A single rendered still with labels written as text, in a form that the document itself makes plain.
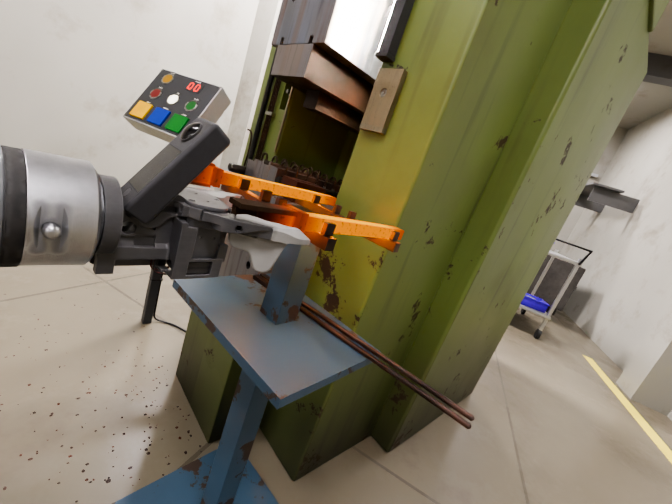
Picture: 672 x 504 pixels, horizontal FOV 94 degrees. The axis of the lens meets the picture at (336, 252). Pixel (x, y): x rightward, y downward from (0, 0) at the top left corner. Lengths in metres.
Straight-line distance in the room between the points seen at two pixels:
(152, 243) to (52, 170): 0.10
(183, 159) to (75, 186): 0.08
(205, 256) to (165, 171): 0.10
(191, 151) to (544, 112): 1.13
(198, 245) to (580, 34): 1.26
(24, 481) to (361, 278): 1.08
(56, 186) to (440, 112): 0.78
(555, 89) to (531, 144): 0.17
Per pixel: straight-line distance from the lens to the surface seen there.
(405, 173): 0.88
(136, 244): 0.36
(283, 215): 0.44
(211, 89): 1.51
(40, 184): 0.30
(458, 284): 1.26
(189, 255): 0.35
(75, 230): 0.31
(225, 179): 0.64
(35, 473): 1.36
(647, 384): 4.11
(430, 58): 0.97
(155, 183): 0.33
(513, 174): 1.24
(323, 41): 1.06
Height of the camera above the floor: 1.06
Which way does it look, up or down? 15 degrees down
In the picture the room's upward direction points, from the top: 20 degrees clockwise
